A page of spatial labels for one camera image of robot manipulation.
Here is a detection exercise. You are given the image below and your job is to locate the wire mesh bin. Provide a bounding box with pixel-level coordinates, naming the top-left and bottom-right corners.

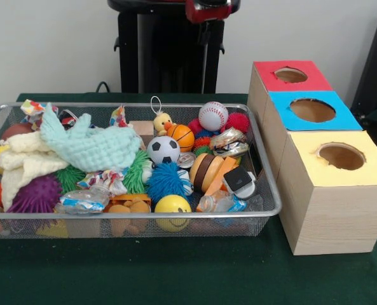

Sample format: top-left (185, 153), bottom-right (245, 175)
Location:
top-left (0, 101), bottom-right (283, 240)

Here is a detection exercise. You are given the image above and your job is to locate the yellow smiley ball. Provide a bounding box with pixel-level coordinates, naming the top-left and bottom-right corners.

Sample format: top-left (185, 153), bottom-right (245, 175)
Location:
top-left (154, 194), bottom-right (191, 233)

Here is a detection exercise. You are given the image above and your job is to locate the small orange basketball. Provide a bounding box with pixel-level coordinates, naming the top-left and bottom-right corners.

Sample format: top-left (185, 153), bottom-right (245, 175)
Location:
top-left (167, 124), bottom-right (196, 153)

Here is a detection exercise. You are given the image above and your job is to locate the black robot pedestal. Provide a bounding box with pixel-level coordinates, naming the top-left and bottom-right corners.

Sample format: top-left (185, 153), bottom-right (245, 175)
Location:
top-left (107, 0), bottom-right (242, 94)

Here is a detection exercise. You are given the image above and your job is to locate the yellow duck plush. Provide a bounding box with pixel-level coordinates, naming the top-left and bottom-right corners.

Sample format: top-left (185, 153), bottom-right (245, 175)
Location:
top-left (150, 96), bottom-right (176, 137)

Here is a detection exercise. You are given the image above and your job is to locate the wooden box with three holes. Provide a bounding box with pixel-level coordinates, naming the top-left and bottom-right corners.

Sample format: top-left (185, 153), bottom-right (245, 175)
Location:
top-left (247, 60), bottom-right (377, 256)

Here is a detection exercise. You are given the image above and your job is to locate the blue fuzzy puffer ball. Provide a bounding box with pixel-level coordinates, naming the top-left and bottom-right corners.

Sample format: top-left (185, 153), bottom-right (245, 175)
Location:
top-left (146, 161), bottom-right (191, 204)

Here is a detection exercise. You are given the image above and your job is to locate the mint green knitted cloth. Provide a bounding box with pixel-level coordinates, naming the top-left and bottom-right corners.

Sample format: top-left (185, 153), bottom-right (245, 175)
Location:
top-left (40, 102), bottom-right (141, 172)

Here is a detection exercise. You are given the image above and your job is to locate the white baseball with red stitching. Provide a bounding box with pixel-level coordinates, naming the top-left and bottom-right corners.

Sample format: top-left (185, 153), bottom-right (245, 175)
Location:
top-left (198, 101), bottom-right (230, 132)

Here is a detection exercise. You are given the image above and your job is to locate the cream knitted cloth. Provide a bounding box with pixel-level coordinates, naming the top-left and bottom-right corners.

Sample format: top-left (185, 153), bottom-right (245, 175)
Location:
top-left (0, 130), bottom-right (70, 212)

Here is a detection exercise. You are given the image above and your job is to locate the black and white soccer ball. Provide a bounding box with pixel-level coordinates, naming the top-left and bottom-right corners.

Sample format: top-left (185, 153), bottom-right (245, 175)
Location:
top-left (146, 135), bottom-right (181, 165)

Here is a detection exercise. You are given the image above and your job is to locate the toy hamburger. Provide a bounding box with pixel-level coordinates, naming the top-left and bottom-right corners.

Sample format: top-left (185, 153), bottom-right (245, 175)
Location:
top-left (189, 152), bottom-right (226, 193)

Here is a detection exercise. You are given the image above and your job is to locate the purple spiky ball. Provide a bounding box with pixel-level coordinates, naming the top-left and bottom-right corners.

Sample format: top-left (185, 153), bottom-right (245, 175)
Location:
top-left (6, 174), bottom-right (64, 214)

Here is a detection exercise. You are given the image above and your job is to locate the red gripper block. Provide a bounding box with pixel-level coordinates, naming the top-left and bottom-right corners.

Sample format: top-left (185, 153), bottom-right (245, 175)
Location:
top-left (185, 0), bottom-right (233, 45)

